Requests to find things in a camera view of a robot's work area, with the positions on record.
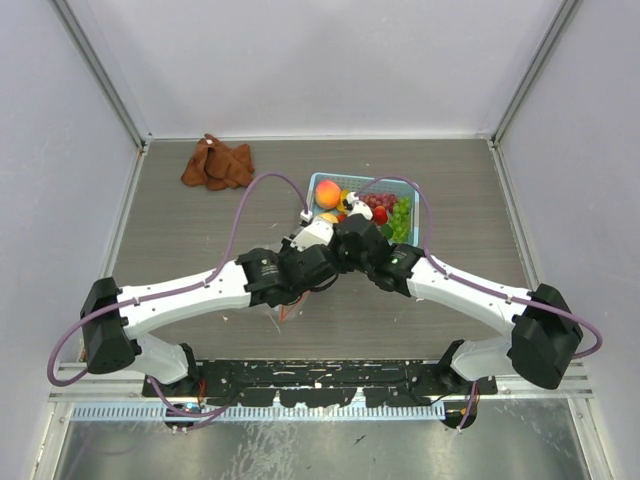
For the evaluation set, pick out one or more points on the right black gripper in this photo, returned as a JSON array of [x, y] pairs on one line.
[[335, 240]]

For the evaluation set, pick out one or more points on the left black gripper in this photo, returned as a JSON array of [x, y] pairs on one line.
[[287, 249]]

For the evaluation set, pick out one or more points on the yellow apple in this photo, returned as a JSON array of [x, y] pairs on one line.
[[328, 217]]

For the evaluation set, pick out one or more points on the clear zip top bag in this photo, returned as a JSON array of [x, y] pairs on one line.
[[283, 313]]

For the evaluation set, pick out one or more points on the orange pink peach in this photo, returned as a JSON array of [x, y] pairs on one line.
[[327, 194]]

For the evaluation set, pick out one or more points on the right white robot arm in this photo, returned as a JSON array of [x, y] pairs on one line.
[[538, 335]]

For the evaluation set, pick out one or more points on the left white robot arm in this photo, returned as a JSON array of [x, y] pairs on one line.
[[119, 321]]

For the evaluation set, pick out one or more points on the red strawberry bunch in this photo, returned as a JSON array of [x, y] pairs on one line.
[[380, 216]]

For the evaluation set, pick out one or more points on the green grape bunch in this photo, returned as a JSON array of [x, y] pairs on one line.
[[398, 227]]

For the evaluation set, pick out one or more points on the purple grape bunch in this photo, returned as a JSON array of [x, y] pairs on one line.
[[375, 200]]

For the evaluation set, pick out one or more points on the light blue plastic basket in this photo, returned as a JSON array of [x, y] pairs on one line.
[[357, 183]]

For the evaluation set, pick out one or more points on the brown cloth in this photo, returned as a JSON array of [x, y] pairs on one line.
[[217, 166]]

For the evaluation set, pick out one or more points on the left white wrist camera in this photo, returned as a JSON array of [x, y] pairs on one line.
[[312, 232]]

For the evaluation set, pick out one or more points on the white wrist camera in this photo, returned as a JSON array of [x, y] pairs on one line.
[[360, 208], [312, 232]]

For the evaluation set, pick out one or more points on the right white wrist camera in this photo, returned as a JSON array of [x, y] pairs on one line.
[[360, 208]]

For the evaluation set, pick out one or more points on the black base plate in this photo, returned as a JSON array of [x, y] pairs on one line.
[[314, 384]]

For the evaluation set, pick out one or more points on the white slotted cable duct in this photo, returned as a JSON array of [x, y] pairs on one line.
[[154, 411]]

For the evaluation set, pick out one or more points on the aluminium frame post right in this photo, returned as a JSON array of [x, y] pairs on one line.
[[558, 25]]

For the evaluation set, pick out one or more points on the aluminium frame post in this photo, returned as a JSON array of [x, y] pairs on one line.
[[558, 25], [97, 67]]

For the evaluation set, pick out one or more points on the aluminium frame post left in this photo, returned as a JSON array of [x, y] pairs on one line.
[[97, 67]]

